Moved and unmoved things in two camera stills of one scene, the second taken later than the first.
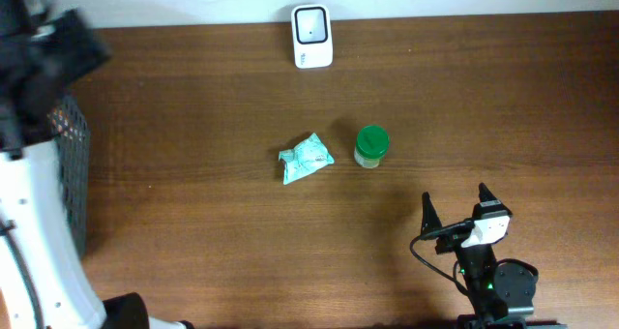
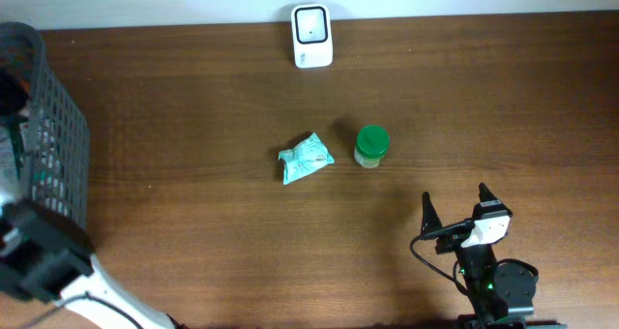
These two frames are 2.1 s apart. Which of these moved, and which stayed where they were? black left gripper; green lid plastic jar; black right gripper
Moved: black left gripper
Stayed: green lid plastic jar; black right gripper
